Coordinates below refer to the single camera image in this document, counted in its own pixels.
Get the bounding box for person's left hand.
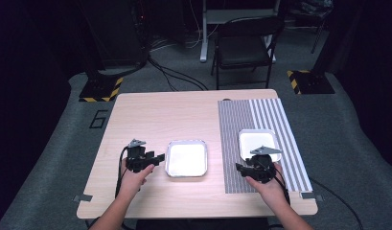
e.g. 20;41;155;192
119;158;156;196

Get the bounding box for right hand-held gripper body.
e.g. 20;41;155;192
243;146;283;185

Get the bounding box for grey tape strip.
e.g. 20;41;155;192
72;194;94;203
300;191;324;202

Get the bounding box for grey striped placemat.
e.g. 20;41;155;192
217;98;313;195

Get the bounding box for person's right hand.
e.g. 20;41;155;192
245;162;289;209

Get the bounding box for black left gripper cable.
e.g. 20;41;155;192
114;146;129;198

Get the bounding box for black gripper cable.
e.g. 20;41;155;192
273;162;364;230
114;146;129;198

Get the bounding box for black folding chair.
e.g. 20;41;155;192
210;16;286;90

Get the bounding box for black floor cables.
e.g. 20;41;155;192
148;55;210;93

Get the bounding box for black yellow-striped stand base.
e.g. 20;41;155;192
79;71;125;104
286;69;336;96

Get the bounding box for square metal tray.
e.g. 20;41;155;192
164;139;209;178
238;128;283;163

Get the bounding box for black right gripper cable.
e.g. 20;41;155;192
273;162;364;230

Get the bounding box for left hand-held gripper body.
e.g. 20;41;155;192
124;138;154;173

